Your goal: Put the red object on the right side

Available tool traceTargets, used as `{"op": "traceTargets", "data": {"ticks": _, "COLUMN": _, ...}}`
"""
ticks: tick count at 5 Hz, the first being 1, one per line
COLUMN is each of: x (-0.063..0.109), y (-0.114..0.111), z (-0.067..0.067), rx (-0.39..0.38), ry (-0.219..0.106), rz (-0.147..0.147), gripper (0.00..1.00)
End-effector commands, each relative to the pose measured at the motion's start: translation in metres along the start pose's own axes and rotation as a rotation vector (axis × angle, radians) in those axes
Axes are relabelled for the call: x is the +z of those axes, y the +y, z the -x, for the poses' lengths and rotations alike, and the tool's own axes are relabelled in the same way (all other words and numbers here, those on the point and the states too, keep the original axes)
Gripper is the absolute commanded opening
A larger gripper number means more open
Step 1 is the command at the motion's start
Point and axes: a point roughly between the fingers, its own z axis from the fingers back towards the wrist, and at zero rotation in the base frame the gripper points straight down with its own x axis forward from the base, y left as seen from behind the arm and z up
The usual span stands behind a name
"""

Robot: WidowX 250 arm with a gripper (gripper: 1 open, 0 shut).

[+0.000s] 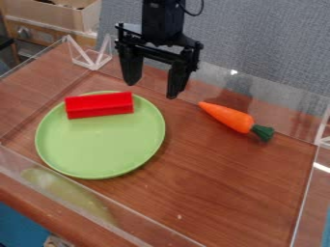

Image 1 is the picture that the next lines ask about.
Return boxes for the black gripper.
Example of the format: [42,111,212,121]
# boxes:
[115,23,203,99]

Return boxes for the red rectangular block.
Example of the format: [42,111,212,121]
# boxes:
[65,92,134,119]

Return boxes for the green round plate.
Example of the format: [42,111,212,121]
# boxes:
[35,95,166,179]

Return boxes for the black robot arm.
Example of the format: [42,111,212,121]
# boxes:
[115,0,203,99]

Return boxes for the orange toy carrot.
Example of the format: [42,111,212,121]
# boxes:
[199,101,276,142]

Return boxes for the cardboard box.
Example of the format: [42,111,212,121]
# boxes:
[0,0,102,32]

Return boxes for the clear acrylic tray walls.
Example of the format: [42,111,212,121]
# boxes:
[0,42,330,247]

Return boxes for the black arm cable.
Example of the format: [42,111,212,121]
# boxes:
[177,0,205,17]

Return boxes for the clear acrylic corner bracket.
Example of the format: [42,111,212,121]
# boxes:
[63,35,113,70]

